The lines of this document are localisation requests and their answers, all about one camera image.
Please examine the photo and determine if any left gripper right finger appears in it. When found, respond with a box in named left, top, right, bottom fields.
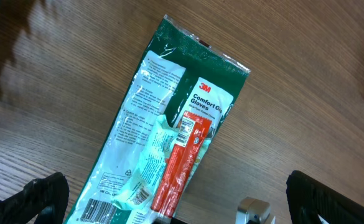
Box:
left=286, top=170, right=364, bottom=224

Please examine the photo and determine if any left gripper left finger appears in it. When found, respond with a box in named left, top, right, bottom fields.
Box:
left=0, top=172, right=70, bottom=224

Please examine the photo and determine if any mint green plastic packet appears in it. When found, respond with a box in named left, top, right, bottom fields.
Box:
left=111, top=115, right=212, bottom=213

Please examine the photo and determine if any red toothpaste box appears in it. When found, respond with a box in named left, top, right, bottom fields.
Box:
left=151, top=111, right=212, bottom=219

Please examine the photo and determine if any green 3M product package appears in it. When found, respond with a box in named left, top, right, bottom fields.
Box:
left=66, top=16, right=250, bottom=223

